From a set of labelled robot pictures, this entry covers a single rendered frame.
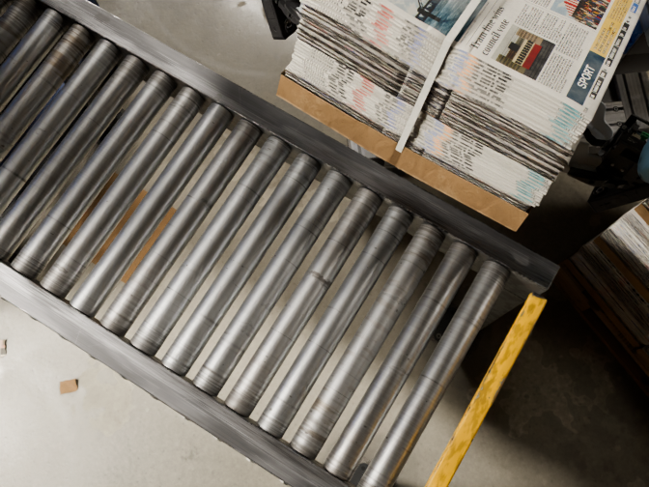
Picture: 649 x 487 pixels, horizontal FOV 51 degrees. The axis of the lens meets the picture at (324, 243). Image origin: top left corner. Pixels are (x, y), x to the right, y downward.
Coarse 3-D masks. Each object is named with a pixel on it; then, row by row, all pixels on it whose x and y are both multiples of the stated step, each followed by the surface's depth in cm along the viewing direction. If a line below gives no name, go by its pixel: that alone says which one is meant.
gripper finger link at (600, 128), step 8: (600, 104) 104; (600, 112) 105; (592, 120) 106; (600, 120) 105; (592, 128) 107; (600, 128) 106; (608, 128) 105; (584, 136) 108; (592, 136) 106; (600, 136) 106; (608, 136) 105; (592, 144) 107; (600, 144) 107
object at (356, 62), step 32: (320, 0) 81; (352, 0) 79; (384, 0) 78; (416, 0) 79; (448, 0) 81; (320, 32) 85; (352, 32) 83; (384, 32) 80; (416, 32) 78; (320, 64) 89; (352, 64) 86; (384, 64) 83; (320, 96) 93; (352, 96) 90; (384, 96) 88
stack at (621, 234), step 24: (624, 216) 146; (624, 240) 151; (648, 240) 143; (576, 264) 180; (600, 264) 169; (648, 264) 148; (576, 288) 188; (600, 288) 176; (624, 288) 166; (648, 288) 155; (600, 312) 183; (624, 312) 173; (648, 312) 162; (600, 336) 193; (624, 336) 183; (648, 336) 170; (624, 360) 191; (648, 384) 189
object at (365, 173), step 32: (64, 0) 133; (96, 32) 131; (128, 32) 131; (160, 64) 129; (192, 64) 129; (224, 96) 128; (256, 96) 127; (288, 128) 126; (288, 160) 135; (320, 160) 124; (352, 160) 124; (352, 192) 130; (384, 192) 122; (416, 192) 122; (416, 224) 125; (448, 224) 121; (480, 224) 120; (480, 256) 121; (512, 256) 119; (512, 288) 127; (544, 288) 118
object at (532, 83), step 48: (528, 0) 84; (576, 0) 85; (624, 0) 87; (480, 48) 77; (528, 48) 78; (576, 48) 80; (624, 48) 82; (480, 96) 79; (528, 96) 76; (576, 96) 75; (432, 144) 89; (480, 144) 85; (528, 144) 81; (576, 144) 79; (528, 192) 87
